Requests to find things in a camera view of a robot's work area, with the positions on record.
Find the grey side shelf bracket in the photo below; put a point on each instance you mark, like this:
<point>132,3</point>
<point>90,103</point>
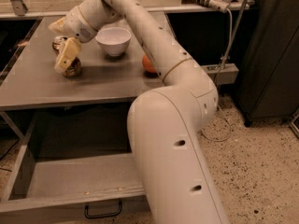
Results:
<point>226,75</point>

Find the dark cabinet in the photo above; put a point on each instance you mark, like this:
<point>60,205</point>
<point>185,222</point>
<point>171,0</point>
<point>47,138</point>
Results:
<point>267,86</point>

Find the grey cabinet counter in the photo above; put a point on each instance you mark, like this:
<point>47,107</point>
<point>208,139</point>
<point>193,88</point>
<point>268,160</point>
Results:
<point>32,82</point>

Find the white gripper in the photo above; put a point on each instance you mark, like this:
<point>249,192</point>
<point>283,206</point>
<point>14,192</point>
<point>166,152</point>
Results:
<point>76,25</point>

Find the crushed orange soda can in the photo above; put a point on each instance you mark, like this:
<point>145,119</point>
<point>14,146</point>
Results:
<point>75,68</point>

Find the black drawer handle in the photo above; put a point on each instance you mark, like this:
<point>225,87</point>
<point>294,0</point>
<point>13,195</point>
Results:
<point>102,210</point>

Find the white ceramic bowl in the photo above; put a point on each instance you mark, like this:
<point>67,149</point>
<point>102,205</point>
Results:
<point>114,41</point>

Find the metal rail frame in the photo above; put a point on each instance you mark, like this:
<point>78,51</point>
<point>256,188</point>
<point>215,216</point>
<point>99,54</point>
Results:
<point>124,3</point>

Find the grey open drawer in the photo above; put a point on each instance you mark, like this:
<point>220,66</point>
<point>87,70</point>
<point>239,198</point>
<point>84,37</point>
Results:
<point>69,159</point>

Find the orange fruit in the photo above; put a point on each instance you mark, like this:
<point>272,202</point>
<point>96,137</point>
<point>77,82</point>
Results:
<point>147,65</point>

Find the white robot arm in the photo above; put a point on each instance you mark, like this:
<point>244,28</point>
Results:
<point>162,123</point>

